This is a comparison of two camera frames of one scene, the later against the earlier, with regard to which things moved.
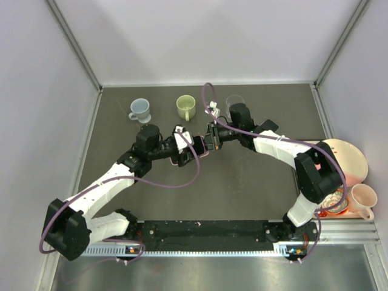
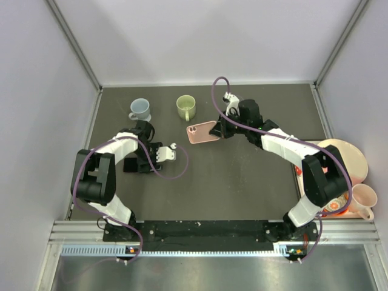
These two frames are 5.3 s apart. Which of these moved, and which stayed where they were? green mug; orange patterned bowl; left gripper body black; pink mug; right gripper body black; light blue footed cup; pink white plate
Moved: left gripper body black; right gripper body black
Stayed: pink white plate; pink mug; green mug; light blue footed cup; orange patterned bowl
